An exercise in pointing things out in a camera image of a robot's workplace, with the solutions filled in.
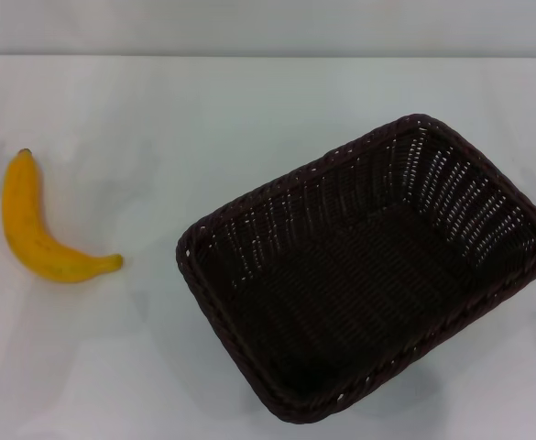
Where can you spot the black woven plastic basket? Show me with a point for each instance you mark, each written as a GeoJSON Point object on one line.
{"type": "Point", "coordinates": [341, 284]}

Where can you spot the yellow banana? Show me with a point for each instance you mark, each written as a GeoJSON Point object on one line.
{"type": "Point", "coordinates": [22, 229]}

